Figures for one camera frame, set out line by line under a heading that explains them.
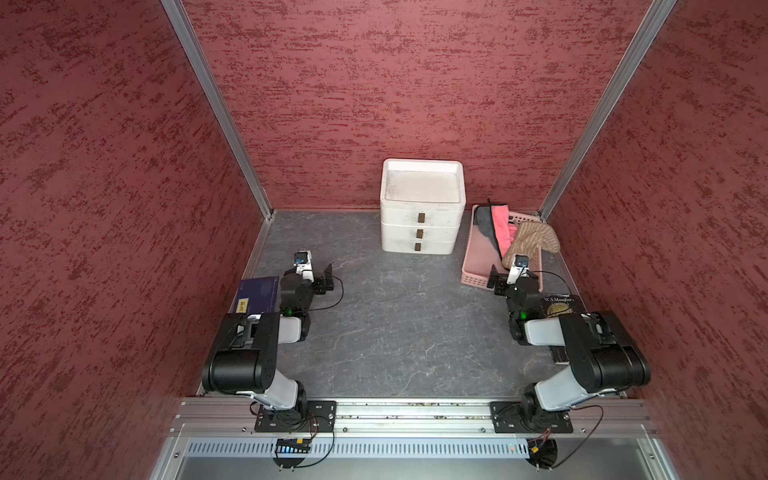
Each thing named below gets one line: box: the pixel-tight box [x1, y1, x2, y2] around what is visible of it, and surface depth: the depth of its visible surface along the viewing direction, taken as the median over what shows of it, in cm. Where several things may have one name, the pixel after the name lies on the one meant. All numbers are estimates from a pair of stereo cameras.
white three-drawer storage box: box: [380, 159, 466, 255], surface depth 99 cm
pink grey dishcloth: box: [473, 204, 518, 260], surface depth 112 cm
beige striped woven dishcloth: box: [502, 221, 561, 271], surface depth 105 cm
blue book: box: [236, 276, 279, 314], surface depth 99 cm
